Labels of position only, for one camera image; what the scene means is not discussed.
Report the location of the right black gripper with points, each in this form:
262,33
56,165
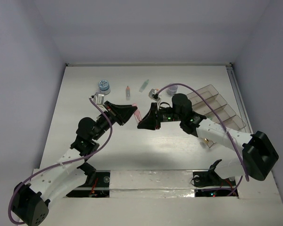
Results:
149,122

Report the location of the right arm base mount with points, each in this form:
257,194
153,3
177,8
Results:
209,184

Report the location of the aluminium rail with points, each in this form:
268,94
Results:
238,97

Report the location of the silver foil strip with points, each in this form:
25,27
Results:
151,184

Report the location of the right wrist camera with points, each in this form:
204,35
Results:
153,94

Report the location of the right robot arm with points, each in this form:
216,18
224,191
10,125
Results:
256,156

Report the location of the green highlighter on table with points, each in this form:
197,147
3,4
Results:
143,86

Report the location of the clear jar purple contents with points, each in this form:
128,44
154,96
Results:
172,89

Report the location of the pink highlighter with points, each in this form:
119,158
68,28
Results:
137,114

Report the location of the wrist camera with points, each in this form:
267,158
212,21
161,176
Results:
153,94
97,99

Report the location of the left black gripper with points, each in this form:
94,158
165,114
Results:
113,114

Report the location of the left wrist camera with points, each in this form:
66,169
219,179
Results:
97,99

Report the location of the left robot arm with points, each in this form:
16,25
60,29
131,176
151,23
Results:
32,198

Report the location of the blue lidded paint jar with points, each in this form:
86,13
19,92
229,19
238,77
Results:
104,87

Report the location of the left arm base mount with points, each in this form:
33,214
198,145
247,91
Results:
96,184

